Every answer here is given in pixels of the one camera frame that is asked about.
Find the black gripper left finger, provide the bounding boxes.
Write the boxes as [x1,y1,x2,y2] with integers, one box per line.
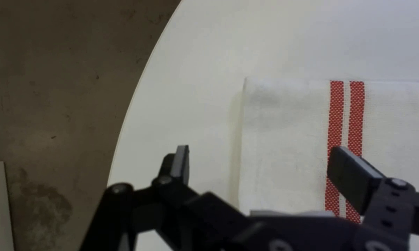
[156,145,190,184]

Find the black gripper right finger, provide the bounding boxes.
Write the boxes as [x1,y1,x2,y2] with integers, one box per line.
[327,147,386,216]

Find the white towel with red stripes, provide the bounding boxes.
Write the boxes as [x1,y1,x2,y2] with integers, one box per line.
[238,77,419,251]

